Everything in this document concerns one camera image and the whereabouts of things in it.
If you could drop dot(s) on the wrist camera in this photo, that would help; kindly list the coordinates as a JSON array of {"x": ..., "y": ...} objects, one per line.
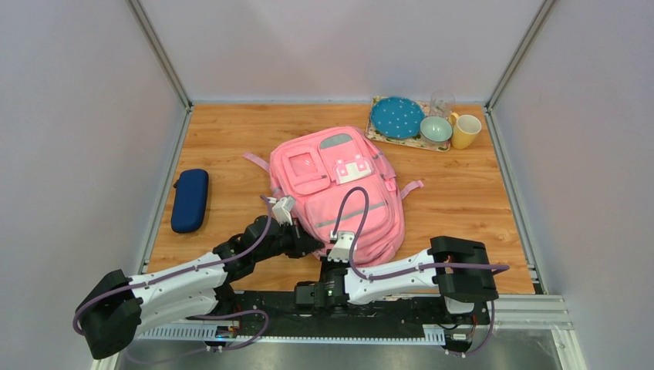
[
  {"x": 282, "y": 209},
  {"x": 342, "y": 243}
]

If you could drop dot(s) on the yellow mug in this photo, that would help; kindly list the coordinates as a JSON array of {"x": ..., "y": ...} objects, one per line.
[{"x": 465, "y": 130}]

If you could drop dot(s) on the pink student backpack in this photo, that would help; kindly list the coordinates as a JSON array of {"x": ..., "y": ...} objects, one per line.
[{"x": 341, "y": 181}]

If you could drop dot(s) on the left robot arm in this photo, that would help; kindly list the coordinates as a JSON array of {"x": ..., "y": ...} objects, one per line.
[{"x": 119, "y": 308}]

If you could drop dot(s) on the blue polka dot plate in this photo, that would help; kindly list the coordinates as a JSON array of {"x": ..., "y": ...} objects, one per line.
[{"x": 396, "y": 117}]

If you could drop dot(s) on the light green bowl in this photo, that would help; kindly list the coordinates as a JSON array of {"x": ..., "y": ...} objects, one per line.
[{"x": 436, "y": 129}]

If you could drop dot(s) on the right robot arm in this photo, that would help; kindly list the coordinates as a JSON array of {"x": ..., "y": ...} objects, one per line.
[{"x": 459, "y": 269}]

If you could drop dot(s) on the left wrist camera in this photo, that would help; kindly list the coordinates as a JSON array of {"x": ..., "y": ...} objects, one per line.
[{"x": 282, "y": 209}]

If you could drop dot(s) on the clear drinking glass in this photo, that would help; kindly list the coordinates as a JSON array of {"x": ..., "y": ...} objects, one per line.
[{"x": 441, "y": 104}]

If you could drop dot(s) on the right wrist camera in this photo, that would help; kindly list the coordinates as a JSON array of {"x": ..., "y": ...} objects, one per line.
[{"x": 342, "y": 243}]

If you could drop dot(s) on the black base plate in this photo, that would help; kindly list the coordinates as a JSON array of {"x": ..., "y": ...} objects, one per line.
[{"x": 397, "y": 318}]

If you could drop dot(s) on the patterned serving tray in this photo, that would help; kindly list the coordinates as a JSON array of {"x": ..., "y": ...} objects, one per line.
[{"x": 417, "y": 141}]

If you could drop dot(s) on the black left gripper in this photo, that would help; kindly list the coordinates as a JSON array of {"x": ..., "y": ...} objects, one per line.
[{"x": 303, "y": 244}]

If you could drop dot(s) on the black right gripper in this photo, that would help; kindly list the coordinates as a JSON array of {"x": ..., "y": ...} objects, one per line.
[{"x": 328, "y": 264}]

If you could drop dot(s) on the blue zippered pencil case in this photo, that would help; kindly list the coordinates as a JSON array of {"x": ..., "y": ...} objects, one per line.
[{"x": 190, "y": 201}]

